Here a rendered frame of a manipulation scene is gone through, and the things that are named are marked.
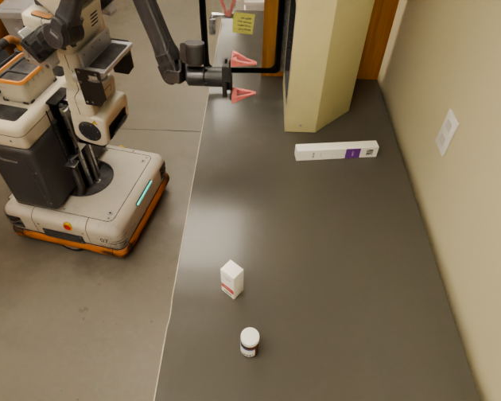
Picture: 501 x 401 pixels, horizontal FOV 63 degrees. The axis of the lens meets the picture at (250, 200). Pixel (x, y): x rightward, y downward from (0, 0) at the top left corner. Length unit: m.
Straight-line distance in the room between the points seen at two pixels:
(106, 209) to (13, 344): 0.74
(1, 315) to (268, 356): 1.65
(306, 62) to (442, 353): 0.89
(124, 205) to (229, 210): 1.05
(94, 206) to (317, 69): 1.36
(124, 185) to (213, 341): 1.43
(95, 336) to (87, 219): 0.57
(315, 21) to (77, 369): 1.71
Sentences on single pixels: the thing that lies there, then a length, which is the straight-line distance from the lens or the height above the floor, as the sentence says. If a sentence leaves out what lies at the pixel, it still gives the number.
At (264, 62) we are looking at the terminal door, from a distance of 1.71.
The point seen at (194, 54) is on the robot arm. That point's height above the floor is 1.28.
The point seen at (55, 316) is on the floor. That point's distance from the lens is 2.28.
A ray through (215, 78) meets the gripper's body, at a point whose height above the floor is 1.21.
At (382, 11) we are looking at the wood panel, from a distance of 1.74.
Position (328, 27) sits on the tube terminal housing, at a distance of 1.32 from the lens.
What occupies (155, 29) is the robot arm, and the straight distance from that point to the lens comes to 1.30.
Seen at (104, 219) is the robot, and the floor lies 0.28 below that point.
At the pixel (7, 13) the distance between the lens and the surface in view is 3.41.
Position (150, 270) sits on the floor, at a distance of 2.27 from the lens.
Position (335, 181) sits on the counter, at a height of 0.94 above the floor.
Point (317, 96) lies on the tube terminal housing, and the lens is 1.43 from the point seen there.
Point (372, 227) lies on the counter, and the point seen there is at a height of 0.94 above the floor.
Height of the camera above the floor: 1.87
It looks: 48 degrees down
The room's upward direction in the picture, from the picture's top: 2 degrees clockwise
